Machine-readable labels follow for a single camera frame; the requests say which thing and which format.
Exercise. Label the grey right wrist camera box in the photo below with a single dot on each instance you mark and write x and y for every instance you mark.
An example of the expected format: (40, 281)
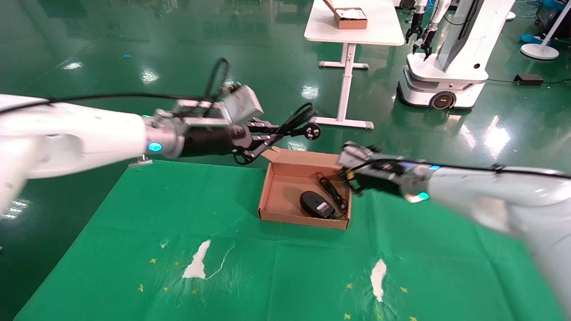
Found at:
(357, 155)

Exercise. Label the white packing material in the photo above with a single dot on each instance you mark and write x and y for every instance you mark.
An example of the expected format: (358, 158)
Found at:
(350, 13)

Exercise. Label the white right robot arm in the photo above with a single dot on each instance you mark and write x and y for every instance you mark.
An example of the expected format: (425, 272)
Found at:
(490, 196)

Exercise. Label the white floor stand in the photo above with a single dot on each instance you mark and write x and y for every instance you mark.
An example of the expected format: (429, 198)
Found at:
(539, 51)

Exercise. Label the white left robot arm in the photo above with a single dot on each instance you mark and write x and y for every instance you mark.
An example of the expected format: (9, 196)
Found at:
(67, 133)

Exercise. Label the cardboard box with raised lid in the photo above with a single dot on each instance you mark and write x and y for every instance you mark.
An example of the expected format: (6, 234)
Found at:
(352, 23)

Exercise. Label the black floor power brick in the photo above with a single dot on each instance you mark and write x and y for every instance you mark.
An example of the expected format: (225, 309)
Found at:
(528, 80)

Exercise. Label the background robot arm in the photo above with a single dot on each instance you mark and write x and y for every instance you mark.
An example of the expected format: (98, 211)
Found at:
(415, 26)
(430, 35)

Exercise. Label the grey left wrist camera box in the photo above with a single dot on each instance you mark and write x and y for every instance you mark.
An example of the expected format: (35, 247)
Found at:
(243, 104)

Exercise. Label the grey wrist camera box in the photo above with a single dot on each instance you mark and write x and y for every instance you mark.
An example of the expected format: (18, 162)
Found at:
(243, 104)
(357, 155)

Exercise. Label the green table cloth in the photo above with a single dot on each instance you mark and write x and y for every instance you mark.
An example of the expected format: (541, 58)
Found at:
(134, 223)

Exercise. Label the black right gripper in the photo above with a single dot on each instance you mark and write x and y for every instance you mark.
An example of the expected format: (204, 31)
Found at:
(379, 178)

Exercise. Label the white wheeled background robot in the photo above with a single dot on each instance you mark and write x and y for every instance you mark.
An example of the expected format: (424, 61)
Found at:
(459, 67)

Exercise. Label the white background table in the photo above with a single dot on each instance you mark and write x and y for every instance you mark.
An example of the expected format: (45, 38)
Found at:
(379, 26)

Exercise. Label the blue plastic bag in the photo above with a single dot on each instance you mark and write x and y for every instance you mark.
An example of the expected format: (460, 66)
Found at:
(533, 38)

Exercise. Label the open brown cardboard box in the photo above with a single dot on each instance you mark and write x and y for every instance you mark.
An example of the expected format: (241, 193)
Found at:
(285, 187)

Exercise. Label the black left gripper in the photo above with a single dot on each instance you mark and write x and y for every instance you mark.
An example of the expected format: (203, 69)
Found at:
(209, 140)

